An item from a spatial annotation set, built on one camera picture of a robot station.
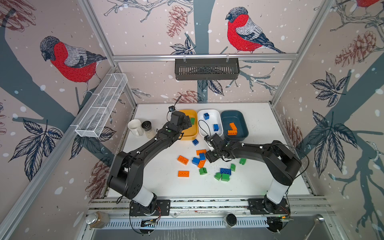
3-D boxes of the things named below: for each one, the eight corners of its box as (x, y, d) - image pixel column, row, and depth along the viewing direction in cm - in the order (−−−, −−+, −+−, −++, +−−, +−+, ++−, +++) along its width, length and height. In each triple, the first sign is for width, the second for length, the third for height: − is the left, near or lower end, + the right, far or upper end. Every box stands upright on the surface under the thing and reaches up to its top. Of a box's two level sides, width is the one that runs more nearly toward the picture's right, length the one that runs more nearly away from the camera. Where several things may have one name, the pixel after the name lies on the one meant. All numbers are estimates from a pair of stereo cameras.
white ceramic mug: (132, 133, 107) (126, 123, 98) (141, 127, 111) (135, 117, 102) (140, 142, 102) (135, 133, 93) (149, 135, 105) (145, 126, 96)
